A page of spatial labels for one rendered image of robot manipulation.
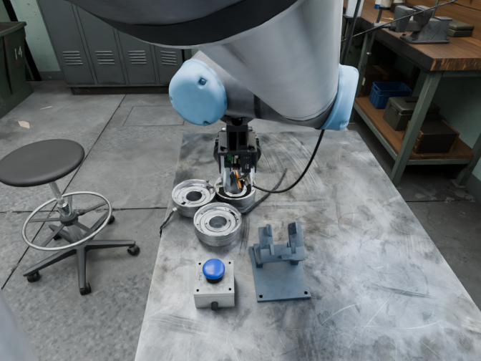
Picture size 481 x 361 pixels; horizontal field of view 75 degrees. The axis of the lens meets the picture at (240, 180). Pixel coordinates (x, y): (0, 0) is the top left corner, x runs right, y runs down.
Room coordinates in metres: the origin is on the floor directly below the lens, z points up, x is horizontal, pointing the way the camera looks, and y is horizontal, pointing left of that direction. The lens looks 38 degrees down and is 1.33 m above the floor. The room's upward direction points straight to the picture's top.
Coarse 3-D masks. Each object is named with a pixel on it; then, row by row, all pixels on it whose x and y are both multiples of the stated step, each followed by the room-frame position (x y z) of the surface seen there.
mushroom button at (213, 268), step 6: (204, 264) 0.35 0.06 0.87; (210, 264) 0.34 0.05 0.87; (216, 264) 0.34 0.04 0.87; (222, 264) 0.34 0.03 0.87; (204, 270) 0.33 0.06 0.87; (210, 270) 0.33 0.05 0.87; (216, 270) 0.33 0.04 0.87; (222, 270) 0.33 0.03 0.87; (210, 276) 0.32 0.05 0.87; (216, 276) 0.32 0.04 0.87
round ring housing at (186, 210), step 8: (184, 184) 0.62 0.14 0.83; (192, 184) 0.63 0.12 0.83; (200, 184) 0.63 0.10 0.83; (208, 184) 0.62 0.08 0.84; (176, 192) 0.60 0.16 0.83; (192, 192) 0.60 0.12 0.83; (200, 192) 0.60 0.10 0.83; (176, 200) 0.57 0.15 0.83; (184, 200) 0.57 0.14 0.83; (200, 200) 0.57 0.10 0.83; (184, 208) 0.53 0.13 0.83; (192, 208) 0.53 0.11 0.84; (192, 216) 0.54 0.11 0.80
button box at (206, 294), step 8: (200, 264) 0.37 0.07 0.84; (224, 264) 0.37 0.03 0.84; (232, 264) 0.37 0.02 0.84; (200, 272) 0.35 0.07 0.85; (232, 272) 0.35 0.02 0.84; (200, 280) 0.33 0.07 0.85; (208, 280) 0.33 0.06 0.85; (216, 280) 0.33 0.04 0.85; (224, 280) 0.33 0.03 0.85; (232, 280) 0.33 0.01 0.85; (200, 288) 0.32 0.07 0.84; (208, 288) 0.32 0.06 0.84; (216, 288) 0.32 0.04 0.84; (224, 288) 0.32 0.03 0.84; (232, 288) 0.32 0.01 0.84; (200, 296) 0.30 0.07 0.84; (208, 296) 0.31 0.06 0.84; (216, 296) 0.31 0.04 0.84; (224, 296) 0.31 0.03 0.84; (232, 296) 0.31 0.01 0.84; (200, 304) 0.30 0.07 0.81; (208, 304) 0.31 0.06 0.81; (216, 304) 0.30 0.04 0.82; (224, 304) 0.31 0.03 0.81; (232, 304) 0.31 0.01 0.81
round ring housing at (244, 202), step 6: (216, 180) 0.63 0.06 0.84; (252, 186) 0.62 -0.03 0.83; (216, 192) 0.58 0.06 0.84; (228, 192) 0.60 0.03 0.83; (234, 192) 0.63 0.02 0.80; (240, 192) 0.62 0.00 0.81; (252, 192) 0.58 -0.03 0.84; (216, 198) 0.58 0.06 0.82; (222, 198) 0.57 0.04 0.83; (228, 198) 0.56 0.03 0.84; (234, 198) 0.56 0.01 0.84; (240, 198) 0.56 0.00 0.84; (246, 198) 0.56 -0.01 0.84; (252, 198) 0.58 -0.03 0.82; (234, 204) 0.56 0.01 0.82; (240, 204) 0.56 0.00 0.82; (246, 204) 0.56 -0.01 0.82
